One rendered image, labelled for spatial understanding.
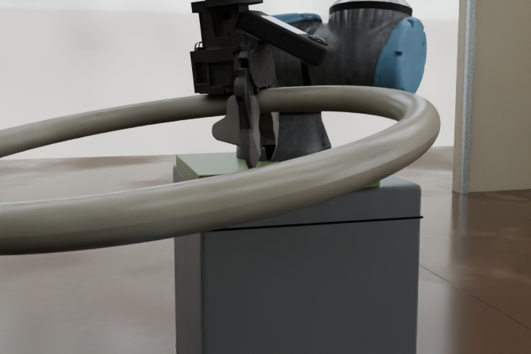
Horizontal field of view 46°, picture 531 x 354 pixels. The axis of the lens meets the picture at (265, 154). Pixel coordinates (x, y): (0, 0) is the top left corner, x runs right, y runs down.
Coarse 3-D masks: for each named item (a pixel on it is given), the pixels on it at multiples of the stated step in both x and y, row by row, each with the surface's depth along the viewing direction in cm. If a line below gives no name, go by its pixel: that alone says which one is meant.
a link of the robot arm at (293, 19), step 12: (300, 24) 115; (312, 24) 115; (276, 48) 115; (276, 60) 115; (288, 60) 113; (300, 60) 112; (276, 72) 115; (288, 72) 114; (300, 72) 112; (288, 84) 115; (300, 84) 114
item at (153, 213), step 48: (192, 96) 79; (288, 96) 74; (336, 96) 69; (384, 96) 61; (0, 144) 67; (48, 144) 73; (384, 144) 40; (432, 144) 46; (144, 192) 34; (192, 192) 34; (240, 192) 34; (288, 192) 35; (336, 192) 37; (0, 240) 34; (48, 240) 33; (96, 240) 33; (144, 240) 34
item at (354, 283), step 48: (384, 192) 109; (192, 240) 111; (240, 240) 103; (288, 240) 105; (336, 240) 108; (384, 240) 110; (192, 288) 113; (240, 288) 104; (288, 288) 106; (336, 288) 109; (384, 288) 111; (192, 336) 115; (240, 336) 105; (288, 336) 108; (336, 336) 110; (384, 336) 112
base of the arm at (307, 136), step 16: (288, 112) 116; (304, 112) 117; (320, 112) 121; (288, 128) 116; (304, 128) 117; (320, 128) 121; (288, 144) 115; (304, 144) 116; (320, 144) 118; (272, 160) 115
